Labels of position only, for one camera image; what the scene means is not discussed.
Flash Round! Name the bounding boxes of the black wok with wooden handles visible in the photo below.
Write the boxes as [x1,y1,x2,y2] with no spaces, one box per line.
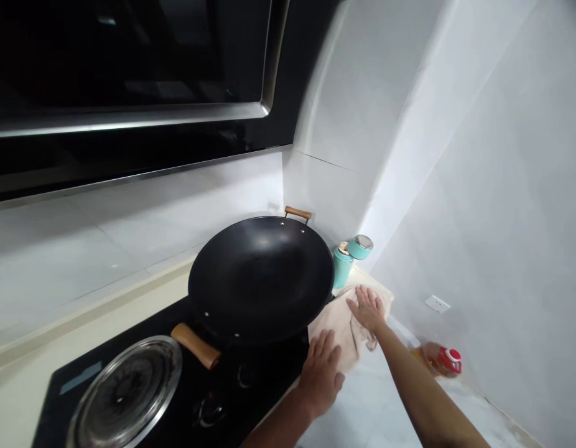
[170,206,336,370]

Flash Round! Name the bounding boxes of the cooking oil bottle red cap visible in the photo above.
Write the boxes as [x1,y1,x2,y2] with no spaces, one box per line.
[411,342,463,380]

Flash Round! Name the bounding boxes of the black range hood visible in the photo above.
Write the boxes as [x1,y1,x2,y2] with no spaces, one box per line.
[0,0,346,207]

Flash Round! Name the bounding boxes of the white wall socket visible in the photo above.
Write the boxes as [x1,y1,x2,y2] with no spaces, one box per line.
[424,294,452,313]

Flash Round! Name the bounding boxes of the person's left fingers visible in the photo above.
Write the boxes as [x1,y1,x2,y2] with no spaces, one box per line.
[306,328,342,364]

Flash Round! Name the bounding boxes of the stainless steel burner ring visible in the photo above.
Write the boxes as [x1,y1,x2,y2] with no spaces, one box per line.
[66,335,184,448]

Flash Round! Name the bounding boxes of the person's right fingers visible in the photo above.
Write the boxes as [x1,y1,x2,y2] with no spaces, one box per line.
[355,286,388,312]

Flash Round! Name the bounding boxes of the beige cleaning cloth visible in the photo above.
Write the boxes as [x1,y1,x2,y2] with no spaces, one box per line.
[308,283,394,374]

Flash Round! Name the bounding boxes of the person's right hand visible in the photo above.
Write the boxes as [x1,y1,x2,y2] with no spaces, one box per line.
[346,286,390,334]

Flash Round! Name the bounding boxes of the black glass gas stove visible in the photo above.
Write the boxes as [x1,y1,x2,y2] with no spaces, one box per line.
[31,291,338,448]

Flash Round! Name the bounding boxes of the tall teal thermos bottle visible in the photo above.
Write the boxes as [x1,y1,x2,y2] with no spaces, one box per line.
[333,240,352,290]

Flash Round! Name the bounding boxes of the black stove knob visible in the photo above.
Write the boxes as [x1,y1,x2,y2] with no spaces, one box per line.
[236,363,259,389]
[193,394,226,429]

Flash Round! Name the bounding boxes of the person's left hand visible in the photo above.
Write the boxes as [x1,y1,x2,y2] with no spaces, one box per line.
[299,328,347,418]

